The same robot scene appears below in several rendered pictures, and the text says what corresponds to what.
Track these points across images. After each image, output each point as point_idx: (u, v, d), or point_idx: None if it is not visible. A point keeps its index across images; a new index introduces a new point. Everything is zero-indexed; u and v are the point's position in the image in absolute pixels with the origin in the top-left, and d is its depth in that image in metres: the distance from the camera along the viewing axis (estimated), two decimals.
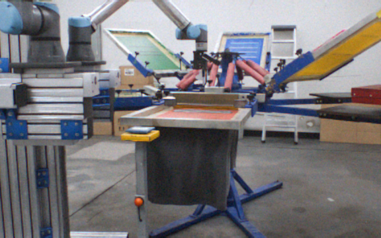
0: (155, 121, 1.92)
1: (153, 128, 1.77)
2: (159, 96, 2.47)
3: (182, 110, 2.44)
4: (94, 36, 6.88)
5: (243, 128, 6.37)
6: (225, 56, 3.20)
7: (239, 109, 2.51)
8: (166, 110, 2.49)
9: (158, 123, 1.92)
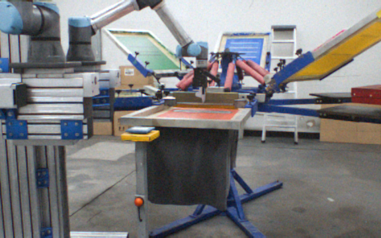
0: (155, 121, 1.92)
1: (153, 128, 1.77)
2: (159, 96, 2.47)
3: (182, 110, 2.44)
4: (94, 36, 6.88)
5: (243, 128, 6.37)
6: (225, 56, 3.20)
7: (239, 109, 2.51)
8: (166, 110, 2.49)
9: (158, 123, 1.92)
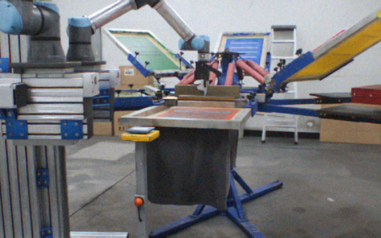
0: (155, 121, 1.92)
1: (153, 128, 1.77)
2: (159, 96, 2.47)
3: (182, 110, 2.44)
4: (94, 36, 6.88)
5: (243, 128, 6.37)
6: (225, 56, 3.20)
7: (239, 109, 2.51)
8: (166, 110, 2.49)
9: (158, 123, 1.92)
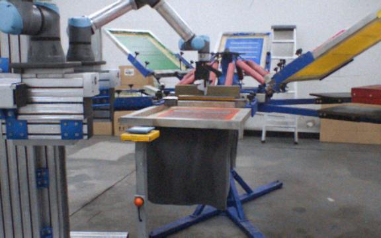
0: (155, 121, 1.92)
1: (153, 128, 1.77)
2: (159, 96, 2.47)
3: (182, 110, 2.44)
4: (94, 36, 6.88)
5: (243, 128, 6.37)
6: (225, 56, 3.20)
7: (239, 109, 2.51)
8: (166, 110, 2.49)
9: (158, 123, 1.92)
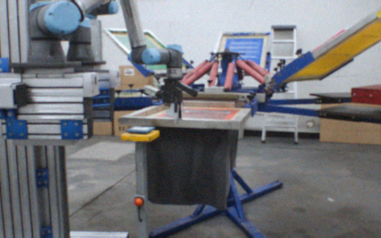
0: (155, 121, 1.92)
1: (153, 128, 1.77)
2: (159, 96, 2.47)
3: (182, 110, 2.44)
4: (94, 36, 6.88)
5: (243, 128, 6.37)
6: (225, 56, 3.20)
7: (239, 109, 2.51)
8: (166, 110, 2.49)
9: (158, 123, 1.92)
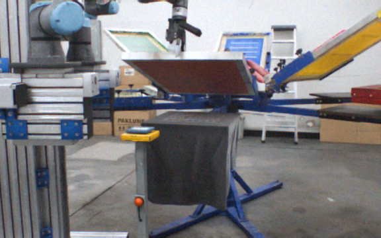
0: (156, 55, 1.91)
1: (153, 128, 1.77)
2: None
3: None
4: (94, 36, 6.88)
5: (243, 128, 6.37)
6: None
7: (239, 90, 2.49)
8: None
9: (159, 56, 1.90)
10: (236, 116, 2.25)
